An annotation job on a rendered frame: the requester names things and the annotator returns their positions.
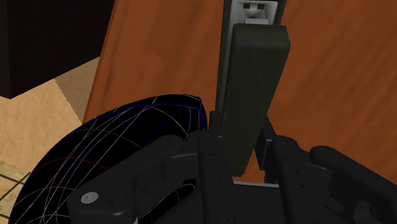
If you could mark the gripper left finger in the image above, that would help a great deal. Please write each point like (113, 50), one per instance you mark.
(149, 173)

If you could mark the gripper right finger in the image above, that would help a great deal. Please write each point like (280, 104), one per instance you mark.
(310, 186)

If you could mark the black bowl with coloured lines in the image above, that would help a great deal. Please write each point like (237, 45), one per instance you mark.
(108, 139)

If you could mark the brown wooden table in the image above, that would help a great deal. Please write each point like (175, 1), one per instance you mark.
(161, 56)

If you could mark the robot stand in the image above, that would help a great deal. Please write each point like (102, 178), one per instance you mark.
(49, 37)

